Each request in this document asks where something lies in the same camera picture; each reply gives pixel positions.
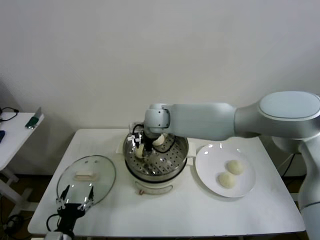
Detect glass lid with cream handle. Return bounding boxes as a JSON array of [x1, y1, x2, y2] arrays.
[[56, 154, 118, 207]]

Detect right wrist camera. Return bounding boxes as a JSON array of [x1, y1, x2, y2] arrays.
[[127, 133, 142, 148]]

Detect white side table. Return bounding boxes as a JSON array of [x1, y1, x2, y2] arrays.
[[0, 111, 46, 218]]

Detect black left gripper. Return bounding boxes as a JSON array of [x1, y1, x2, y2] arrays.
[[56, 184, 95, 232]]

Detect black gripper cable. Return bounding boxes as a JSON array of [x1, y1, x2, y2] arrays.
[[131, 123, 177, 154], [46, 213, 62, 232]]

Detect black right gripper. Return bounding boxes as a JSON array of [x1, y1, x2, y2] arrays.
[[143, 134, 154, 158]]

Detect white steamed baozi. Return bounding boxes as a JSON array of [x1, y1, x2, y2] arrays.
[[225, 159, 245, 175], [134, 144, 145, 158], [152, 133, 165, 146], [218, 171, 237, 189]]

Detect black cable with plug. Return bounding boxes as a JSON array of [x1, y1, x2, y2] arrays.
[[0, 107, 20, 123]]

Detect white round plate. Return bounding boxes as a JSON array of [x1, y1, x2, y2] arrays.
[[195, 142, 257, 199]]

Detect stainless steel steamer basket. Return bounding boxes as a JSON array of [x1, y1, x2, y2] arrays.
[[122, 124, 190, 183]]

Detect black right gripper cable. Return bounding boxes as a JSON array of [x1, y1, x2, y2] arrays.
[[131, 123, 177, 154]]

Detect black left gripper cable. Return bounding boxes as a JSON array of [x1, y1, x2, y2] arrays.
[[46, 213, 62, 232]]

